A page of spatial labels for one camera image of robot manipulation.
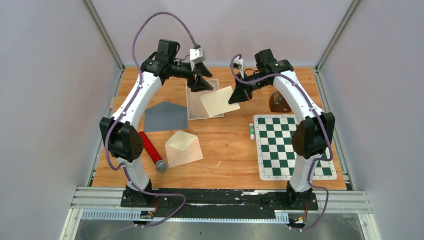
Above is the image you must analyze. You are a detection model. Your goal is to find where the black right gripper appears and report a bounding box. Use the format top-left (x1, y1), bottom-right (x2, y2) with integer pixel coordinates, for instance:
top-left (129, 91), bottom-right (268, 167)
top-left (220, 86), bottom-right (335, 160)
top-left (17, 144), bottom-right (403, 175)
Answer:
top-left (229, 71), bottom-right (271, 104)

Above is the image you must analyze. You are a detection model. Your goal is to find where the cream letter paper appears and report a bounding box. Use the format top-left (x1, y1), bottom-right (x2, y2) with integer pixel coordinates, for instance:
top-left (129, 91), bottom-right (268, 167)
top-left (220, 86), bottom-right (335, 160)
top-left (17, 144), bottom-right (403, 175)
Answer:
top-left (200, 86), bottom-right (241, 117)

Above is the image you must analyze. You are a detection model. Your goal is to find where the cream pink envelope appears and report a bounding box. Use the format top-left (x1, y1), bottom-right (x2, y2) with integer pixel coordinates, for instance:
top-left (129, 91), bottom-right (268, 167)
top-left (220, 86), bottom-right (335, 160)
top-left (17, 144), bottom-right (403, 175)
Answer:
top-left (165, 130), bottom-right (204, 168)

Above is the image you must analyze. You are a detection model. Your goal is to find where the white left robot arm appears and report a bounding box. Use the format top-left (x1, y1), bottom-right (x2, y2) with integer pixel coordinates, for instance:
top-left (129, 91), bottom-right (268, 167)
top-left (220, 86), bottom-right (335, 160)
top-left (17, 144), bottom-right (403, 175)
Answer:
top-left (99, 39), bottom-right (213, 207)

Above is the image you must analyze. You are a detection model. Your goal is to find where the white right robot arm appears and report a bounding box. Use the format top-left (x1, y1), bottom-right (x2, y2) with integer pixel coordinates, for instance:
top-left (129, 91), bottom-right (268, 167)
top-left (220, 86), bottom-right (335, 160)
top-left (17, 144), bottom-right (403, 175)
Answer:
top-left (228, 49), bottom-right (335, 209)

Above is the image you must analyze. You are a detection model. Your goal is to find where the grey envelope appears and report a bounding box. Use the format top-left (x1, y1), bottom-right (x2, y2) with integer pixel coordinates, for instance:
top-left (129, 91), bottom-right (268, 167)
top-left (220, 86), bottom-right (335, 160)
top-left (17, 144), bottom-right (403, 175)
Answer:
top-left (143, 101), bottom-right (188, 133)

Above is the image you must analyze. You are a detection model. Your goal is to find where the green white glue stick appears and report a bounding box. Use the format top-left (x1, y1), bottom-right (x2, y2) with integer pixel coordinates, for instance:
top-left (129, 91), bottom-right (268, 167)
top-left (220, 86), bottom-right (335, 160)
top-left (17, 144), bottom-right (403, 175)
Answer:
top-left (249, 123), bottom-right (256, 140)

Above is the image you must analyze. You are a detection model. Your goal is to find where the wooden metronome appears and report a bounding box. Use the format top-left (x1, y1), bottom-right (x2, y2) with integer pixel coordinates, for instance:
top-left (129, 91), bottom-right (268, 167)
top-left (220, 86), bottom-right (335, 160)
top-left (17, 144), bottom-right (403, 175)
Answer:
top-left (268, 91), bottom-right (292, 113)

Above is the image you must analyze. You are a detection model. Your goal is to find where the green white chessboard mat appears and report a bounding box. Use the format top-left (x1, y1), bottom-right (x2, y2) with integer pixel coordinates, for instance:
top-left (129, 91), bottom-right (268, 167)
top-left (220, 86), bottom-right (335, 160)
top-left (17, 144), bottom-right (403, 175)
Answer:
top-left (253, 113), bottom-right (338, 182)

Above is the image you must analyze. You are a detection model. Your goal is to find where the red microphone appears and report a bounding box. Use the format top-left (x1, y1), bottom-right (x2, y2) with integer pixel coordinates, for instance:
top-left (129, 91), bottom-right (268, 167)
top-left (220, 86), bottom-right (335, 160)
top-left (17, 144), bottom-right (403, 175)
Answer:
top-left (138, 131), bottom-right (168, 173)

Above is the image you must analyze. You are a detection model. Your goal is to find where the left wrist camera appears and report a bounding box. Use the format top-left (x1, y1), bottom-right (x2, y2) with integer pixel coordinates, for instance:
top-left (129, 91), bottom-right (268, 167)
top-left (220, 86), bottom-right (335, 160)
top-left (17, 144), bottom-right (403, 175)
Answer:
top-left (189, 47), bottom-right (206, 66)

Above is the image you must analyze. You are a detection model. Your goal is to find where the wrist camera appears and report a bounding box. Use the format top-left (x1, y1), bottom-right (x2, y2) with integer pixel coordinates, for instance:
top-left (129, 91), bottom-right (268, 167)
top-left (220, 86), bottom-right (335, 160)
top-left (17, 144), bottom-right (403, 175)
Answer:
top-left (233, 56), bottom-right (245, 79)
top-left (189, 47), bottom-right (206, 66)

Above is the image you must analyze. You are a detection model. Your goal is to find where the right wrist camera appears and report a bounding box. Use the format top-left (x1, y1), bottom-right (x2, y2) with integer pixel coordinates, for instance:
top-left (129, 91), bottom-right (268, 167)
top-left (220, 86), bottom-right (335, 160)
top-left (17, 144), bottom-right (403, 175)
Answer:
top-left (233, 56), bottom-right (245, 79)

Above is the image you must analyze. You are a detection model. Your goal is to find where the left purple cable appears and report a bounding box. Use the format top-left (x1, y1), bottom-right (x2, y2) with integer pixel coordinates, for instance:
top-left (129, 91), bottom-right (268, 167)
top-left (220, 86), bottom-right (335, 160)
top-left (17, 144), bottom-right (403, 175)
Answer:
top-left (104, 11), bottom-right (201, 229)

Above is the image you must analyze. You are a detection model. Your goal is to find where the purple cable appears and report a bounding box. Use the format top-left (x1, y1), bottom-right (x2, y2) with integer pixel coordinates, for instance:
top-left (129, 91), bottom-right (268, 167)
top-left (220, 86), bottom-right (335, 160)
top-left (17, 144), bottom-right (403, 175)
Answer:
top-left (104, 11), bottom-right (201, 229)
top-left (230, 53), bottom-right (334, 232)

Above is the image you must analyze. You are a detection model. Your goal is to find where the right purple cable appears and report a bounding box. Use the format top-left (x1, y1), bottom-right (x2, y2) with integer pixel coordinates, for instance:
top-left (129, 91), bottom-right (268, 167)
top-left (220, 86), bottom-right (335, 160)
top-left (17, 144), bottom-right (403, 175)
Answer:
top-left (230, 53), bottom-right (334, 232)

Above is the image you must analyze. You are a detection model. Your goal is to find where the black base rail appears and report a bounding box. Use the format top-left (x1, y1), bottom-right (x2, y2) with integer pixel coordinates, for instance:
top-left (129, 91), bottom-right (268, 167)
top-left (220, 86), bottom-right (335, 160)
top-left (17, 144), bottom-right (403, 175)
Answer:
top-left (120, 187), bottom-right (318, 219)

